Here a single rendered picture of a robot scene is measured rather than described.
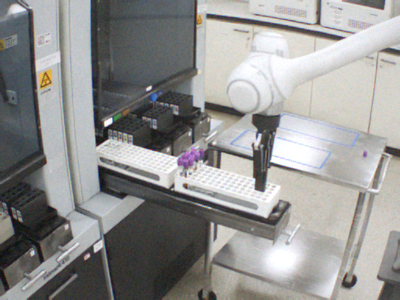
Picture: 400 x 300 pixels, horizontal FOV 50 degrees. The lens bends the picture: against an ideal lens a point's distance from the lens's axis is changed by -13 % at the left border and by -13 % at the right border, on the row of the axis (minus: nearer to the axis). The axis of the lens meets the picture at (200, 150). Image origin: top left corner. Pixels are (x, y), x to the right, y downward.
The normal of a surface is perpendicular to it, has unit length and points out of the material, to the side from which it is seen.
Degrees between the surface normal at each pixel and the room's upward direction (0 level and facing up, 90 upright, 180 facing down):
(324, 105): 90
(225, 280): 0
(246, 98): 94
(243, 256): 0
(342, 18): 90
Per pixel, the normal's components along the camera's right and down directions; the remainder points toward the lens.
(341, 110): -0.51, 0.38
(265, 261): 0.02, -0.89
